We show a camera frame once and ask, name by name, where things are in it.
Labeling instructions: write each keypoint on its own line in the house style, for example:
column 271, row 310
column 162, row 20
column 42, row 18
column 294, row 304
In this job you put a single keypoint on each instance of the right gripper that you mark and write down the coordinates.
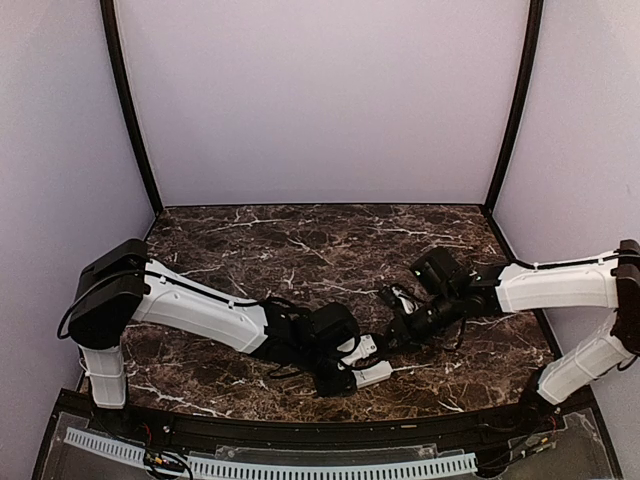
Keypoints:
column 403, row 331

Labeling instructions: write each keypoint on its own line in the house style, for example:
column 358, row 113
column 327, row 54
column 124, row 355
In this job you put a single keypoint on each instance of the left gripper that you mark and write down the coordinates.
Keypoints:
column 330, row 389

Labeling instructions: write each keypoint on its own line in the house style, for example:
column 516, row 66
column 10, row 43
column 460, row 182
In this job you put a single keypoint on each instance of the white remote control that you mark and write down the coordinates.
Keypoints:
column 374, row 374

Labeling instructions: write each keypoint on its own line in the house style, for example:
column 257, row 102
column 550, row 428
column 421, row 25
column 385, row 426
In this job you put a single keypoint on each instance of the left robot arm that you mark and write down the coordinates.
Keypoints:
column 125, row 284

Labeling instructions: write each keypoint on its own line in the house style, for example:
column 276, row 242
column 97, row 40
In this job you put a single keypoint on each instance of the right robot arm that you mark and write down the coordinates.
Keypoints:
column 608, row 280

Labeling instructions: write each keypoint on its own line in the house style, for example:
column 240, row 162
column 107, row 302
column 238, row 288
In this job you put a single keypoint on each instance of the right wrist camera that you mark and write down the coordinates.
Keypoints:
column 396, row 297

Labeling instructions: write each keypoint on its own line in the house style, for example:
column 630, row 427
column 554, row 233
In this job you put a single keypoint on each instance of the grey slotted cable duct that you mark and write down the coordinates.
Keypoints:
column 277, row 465

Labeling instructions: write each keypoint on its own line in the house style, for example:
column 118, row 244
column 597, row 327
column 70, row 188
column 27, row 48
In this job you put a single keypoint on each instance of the black curved table rail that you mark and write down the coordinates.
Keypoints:
column 479, row 430

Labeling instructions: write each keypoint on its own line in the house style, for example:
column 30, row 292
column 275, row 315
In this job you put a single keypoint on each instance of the right black frame post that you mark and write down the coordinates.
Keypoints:
column 526, row 64

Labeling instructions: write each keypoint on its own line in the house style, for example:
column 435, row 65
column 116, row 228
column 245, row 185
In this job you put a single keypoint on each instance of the black frame post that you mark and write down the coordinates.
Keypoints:
column 118, row 67
column 526, row 64

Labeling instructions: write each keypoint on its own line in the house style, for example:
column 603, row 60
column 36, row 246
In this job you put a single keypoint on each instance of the left black frame post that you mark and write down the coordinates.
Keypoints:
column 118, row 67

